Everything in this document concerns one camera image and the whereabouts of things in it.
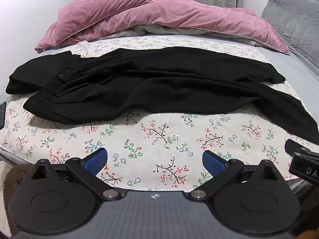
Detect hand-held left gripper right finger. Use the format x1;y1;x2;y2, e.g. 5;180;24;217
188;151;285;202

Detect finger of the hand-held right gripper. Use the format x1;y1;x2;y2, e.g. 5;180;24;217
285;139;312;155

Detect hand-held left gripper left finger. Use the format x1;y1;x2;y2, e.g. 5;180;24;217
30;147;127;202

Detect black pants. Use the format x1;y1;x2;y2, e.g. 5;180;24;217
24;47;319;145

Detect floral bed cover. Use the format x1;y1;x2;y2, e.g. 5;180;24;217
0;35;319;192

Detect brown rug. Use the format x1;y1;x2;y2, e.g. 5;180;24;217
2;163;35;232

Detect black flat object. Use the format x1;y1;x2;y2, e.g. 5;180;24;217
0;102;7;130

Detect black folded garment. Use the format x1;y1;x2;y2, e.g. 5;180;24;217
6;50;81;95

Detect grey quilted pillow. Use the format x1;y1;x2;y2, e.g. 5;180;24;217
260;0;319;70

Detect pink duvet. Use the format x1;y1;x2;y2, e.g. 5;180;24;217
75;0;291;55

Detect pink pillow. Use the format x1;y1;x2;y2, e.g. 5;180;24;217
36;0;155;54

